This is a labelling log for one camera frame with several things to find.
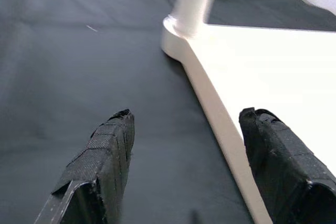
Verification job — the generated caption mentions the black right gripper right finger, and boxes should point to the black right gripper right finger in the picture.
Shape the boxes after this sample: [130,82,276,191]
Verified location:
[238,106,336,224]

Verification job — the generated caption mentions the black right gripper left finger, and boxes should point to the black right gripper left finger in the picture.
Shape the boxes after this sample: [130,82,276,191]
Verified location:
[34,108,137,224]

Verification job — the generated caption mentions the white children table top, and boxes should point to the white children table top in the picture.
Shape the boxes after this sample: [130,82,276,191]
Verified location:
[160,15,336,224]

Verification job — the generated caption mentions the black table cloth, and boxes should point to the black table cloth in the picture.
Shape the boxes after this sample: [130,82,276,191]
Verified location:
[0,0,336,224]

